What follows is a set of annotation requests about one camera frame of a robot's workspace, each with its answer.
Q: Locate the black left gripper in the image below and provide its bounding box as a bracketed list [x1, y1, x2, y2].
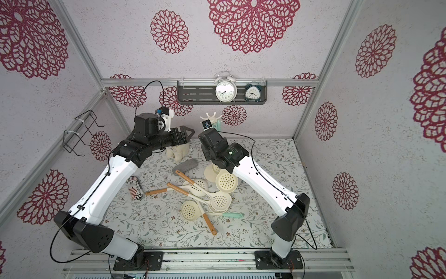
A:
[148, 124, 195, 152]

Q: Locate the cream skimmer wooden handle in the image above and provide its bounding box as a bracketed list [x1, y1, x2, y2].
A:
[181, 201, 218, 236]

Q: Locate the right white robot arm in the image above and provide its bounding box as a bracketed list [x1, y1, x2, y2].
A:
[198, 128, 310, 263]

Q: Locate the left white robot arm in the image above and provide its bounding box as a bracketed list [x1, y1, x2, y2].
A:
[53, 113, 195, 267]

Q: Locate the cream utensil rack stand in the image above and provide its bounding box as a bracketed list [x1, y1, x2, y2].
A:
[201, 112, 221, 183]

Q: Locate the white plush dog toy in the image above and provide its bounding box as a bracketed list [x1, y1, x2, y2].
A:
[166, 143, 190, 164]

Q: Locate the white alarm clock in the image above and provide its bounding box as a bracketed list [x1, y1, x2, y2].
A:
[214, 71, 238, 102]

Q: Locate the teal alarm clock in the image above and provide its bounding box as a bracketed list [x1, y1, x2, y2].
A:
[245, 83, 261, 102]

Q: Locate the flag print rolled pouch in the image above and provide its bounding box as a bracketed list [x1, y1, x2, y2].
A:
[126, 176, 144, 200]

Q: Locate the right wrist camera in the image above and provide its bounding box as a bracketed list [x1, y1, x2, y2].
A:
[202, 119, 214, 130]

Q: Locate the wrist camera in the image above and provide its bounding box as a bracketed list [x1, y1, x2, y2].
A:
[202, 119, 214, 130]
[156, 106, 174, 132]

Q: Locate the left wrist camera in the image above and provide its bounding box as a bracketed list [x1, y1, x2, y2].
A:
[156, 106, 174, 132]

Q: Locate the grey wall shelf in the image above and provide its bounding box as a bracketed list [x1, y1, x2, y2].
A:
[177, 81, 268, 105]

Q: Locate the cream skimmer orange handle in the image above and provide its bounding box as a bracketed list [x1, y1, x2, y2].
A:
[145, 170, 208, 197]

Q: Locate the cream skimmer brown handle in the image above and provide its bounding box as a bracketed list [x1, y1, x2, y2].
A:
[167, 183, 232, 213]

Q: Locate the black wire wall rack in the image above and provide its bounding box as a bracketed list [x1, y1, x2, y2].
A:
[62, 109, 103, 157]

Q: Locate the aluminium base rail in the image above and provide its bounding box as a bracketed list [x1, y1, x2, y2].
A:
[60, 248, 359, 279]

